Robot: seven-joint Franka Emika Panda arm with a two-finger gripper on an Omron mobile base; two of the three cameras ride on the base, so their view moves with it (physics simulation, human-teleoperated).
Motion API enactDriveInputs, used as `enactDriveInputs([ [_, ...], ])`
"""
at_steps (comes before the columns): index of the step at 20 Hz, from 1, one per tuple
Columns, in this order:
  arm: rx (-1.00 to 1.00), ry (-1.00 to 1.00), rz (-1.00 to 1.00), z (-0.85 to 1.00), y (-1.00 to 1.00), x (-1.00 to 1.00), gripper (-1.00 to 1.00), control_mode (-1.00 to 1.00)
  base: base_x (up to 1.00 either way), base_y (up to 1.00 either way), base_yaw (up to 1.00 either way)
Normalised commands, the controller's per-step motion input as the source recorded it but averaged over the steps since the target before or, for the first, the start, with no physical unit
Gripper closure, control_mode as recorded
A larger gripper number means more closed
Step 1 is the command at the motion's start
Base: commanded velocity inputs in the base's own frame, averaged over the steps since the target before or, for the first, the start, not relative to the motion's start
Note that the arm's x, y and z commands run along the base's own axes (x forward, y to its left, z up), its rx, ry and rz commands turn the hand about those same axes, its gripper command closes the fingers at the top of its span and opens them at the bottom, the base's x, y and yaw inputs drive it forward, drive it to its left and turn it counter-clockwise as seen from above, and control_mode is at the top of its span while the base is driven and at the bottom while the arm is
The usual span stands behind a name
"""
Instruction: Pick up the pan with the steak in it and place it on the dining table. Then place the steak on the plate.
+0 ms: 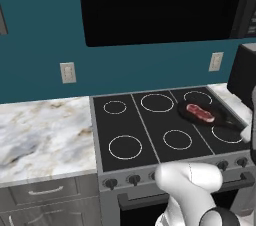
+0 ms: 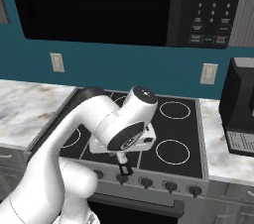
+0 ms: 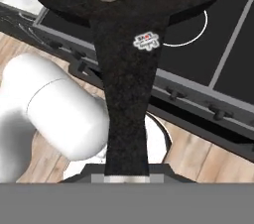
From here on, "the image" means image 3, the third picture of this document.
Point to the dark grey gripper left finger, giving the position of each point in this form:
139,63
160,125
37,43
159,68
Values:
86,170

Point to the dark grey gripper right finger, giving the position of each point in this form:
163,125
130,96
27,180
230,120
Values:
162,170

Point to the black frying pan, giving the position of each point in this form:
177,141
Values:
127,102

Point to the white rounded cylinder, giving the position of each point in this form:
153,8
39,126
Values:
56,109

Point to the black hob knob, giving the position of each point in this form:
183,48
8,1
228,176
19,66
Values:
175,94
54,43
220,113
79,55

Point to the black hob with grey frame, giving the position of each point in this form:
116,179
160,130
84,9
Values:
198,59

